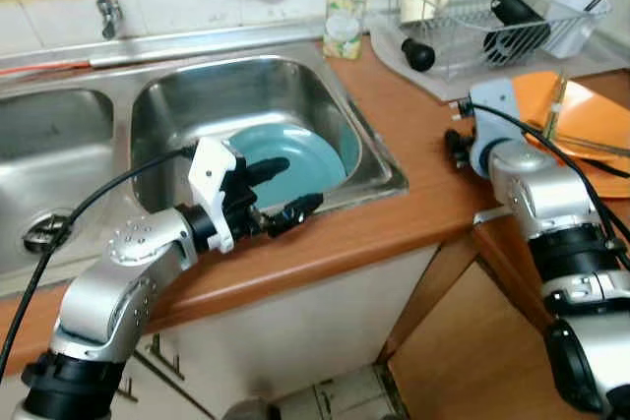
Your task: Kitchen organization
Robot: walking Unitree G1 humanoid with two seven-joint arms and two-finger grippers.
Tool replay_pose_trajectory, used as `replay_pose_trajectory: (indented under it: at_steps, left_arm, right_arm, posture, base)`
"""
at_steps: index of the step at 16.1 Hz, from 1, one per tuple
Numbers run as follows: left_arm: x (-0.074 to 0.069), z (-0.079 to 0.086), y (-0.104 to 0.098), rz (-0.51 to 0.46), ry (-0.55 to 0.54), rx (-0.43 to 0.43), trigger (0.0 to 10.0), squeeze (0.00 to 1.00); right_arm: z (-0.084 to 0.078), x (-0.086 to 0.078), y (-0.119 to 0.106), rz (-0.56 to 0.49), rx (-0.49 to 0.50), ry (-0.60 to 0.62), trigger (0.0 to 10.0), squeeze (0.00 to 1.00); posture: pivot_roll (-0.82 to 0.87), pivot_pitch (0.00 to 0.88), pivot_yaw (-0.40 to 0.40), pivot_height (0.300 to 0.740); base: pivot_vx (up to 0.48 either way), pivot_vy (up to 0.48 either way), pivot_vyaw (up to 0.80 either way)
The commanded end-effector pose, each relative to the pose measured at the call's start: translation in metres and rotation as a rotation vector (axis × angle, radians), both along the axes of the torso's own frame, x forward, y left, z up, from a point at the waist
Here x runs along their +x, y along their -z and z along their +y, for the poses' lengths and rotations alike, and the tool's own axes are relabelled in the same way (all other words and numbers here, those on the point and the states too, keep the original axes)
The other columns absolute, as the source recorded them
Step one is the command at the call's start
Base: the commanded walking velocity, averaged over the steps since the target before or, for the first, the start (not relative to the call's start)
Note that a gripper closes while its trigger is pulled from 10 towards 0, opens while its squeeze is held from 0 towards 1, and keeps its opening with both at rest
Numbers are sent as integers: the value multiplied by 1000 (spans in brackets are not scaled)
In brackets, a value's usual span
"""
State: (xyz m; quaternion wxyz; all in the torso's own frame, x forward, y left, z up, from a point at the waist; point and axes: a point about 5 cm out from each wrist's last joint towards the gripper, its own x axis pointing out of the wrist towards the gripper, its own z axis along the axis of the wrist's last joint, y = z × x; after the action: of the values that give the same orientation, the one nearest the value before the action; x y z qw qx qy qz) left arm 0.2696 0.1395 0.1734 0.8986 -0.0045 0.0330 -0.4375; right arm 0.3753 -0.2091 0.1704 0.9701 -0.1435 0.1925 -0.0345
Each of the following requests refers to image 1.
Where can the stainless steel double sink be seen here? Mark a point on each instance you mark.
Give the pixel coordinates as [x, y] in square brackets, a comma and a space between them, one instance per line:
[59, 164]

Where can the sink drain strainer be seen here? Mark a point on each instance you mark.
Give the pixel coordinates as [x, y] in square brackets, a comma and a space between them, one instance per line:
[44, 235]

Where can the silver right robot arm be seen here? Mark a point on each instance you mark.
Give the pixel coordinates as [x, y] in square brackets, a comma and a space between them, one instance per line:
[522, 184]

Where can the black bottle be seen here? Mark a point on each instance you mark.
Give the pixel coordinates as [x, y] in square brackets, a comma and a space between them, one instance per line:
[514, 12]

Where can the teal plate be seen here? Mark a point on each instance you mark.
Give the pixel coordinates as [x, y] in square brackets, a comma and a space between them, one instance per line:
[315, 159]

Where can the wooden chopstick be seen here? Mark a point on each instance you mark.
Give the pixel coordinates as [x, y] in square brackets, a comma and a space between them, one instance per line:
[559, 95]
[551, 110]

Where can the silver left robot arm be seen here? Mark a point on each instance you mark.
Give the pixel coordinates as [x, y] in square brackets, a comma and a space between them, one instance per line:
[138, 243]

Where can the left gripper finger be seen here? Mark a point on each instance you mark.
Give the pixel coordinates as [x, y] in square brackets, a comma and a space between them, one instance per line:
[300, 210]
[268, 170]

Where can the small black knob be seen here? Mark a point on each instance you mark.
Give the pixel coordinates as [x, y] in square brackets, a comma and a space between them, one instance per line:
[418, 54]

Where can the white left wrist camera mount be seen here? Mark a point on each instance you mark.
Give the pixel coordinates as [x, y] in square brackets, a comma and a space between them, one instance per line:
[209, 169]

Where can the floral soap pump bottle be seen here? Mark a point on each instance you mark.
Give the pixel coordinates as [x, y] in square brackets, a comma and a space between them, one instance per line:
[345, 22]

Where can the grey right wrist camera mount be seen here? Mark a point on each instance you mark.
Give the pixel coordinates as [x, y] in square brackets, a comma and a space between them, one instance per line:
[497, 105]

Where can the ornate silver fork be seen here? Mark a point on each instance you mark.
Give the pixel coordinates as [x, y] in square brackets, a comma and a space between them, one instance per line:
[591, 148]

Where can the orange plate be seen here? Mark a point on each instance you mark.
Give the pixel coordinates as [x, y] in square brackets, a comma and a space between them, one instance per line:
[591, 110]

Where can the white cabinet door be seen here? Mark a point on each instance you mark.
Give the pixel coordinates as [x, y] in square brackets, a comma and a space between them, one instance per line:
[295, 331]

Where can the grey drain tray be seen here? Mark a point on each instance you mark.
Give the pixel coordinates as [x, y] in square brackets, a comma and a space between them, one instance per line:
[413, 84]

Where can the white utensil holder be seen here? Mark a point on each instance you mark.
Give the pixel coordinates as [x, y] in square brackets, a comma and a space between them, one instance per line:
[571, 27]

